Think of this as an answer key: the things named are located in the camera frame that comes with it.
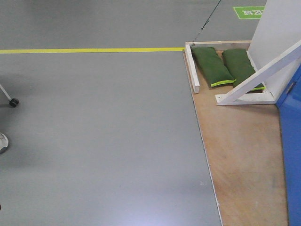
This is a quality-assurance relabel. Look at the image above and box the blue door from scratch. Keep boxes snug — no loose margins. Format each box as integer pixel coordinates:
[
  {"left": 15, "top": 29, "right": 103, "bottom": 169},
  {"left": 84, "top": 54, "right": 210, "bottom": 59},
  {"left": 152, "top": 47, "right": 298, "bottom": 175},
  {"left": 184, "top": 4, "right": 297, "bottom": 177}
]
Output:
[{"left": 276, "top": 68, "right": 301, "bottom": 226}]

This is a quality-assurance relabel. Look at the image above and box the green sandbag left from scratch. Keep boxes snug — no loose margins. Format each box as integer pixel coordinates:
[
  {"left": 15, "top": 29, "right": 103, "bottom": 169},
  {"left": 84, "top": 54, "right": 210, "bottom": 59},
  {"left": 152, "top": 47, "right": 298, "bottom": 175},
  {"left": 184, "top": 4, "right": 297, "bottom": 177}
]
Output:
[{"left": 191, "top": 47, "right": 236, "bottom": 87}]

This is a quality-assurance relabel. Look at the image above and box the green sandbag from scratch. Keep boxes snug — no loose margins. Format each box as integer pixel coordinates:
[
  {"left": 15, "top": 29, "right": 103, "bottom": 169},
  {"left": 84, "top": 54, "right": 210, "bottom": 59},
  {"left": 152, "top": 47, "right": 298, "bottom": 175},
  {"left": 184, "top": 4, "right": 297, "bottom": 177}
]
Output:
[
  {"left": 191, "top": 47, "right": 236, "bottom": 87},
  {"left": 222, "top": 48, "right": 255, "bottom": 88}
]

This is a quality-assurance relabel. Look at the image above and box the white diagonal brace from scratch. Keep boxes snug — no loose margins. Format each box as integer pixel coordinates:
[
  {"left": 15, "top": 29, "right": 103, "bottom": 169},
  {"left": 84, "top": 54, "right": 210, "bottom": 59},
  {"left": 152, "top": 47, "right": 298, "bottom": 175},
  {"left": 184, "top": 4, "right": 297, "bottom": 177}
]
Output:
[{"left": 215, "top": 41, "right": 301, "bottom": 105}]

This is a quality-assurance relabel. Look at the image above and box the plywood base platform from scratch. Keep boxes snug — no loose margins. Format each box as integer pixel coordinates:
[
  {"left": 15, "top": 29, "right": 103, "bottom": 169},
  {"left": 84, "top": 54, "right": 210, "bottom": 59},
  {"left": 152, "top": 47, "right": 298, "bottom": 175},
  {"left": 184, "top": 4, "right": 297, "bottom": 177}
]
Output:
[{"left": 182, "top": 40, "right": 289, "bottom": 226}]

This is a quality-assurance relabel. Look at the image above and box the green sandbag right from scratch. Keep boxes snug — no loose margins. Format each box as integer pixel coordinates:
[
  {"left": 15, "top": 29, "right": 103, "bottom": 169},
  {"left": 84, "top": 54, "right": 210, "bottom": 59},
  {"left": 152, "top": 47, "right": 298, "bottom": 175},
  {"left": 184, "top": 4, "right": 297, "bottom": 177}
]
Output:
[{"left": 222, "top": 48, "right": 255, "bottom": 88}]

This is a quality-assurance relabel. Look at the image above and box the grey chair leg with caster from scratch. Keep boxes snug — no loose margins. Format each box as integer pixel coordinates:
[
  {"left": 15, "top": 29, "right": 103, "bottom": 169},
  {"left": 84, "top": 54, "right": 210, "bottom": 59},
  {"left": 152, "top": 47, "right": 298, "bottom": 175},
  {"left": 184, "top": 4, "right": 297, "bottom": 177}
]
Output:
[{"left": 0, "top": 84, "right": 19, "bottom": 108}]

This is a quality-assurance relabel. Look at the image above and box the green floor sign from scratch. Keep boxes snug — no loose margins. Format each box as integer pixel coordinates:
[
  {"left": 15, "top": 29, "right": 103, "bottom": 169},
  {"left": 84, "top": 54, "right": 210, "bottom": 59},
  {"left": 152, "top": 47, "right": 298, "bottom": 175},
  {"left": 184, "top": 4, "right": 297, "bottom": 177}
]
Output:
[{"left": 233, "top": 6, "right": 265, "bottom": 20}]

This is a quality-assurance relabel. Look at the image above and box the white sneaker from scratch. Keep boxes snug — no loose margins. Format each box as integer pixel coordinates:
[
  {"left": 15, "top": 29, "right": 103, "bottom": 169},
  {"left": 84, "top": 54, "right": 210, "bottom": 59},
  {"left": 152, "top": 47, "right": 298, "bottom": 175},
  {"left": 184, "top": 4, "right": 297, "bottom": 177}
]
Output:
[{"left": 0, "top": 132, "right": 9, "bottom": 154}]

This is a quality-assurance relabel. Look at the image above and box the black guy rope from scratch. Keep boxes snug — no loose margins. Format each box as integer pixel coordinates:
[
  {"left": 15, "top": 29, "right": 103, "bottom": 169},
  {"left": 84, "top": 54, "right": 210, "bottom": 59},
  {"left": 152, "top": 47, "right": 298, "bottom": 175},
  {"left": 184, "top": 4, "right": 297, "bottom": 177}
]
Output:
[{"left": 192, "top": 0, "right": 222, "bottom": 43}]

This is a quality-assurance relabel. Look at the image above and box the white wooden base frame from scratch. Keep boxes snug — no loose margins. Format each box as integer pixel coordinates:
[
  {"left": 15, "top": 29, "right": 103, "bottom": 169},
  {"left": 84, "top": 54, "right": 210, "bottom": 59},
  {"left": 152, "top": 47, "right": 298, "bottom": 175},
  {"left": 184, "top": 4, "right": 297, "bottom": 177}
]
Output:
[{"left": 183, "top": 40, "right": 276, "bottom": 105}]

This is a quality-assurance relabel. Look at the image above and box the white wall panel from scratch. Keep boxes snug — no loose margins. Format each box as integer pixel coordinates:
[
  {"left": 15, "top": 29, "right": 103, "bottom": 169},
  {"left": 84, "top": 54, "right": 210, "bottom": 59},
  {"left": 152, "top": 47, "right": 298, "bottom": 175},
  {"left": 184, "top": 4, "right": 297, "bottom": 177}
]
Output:
[{"left": 248, "top": 0, "right": 301, "bottom": 101}]

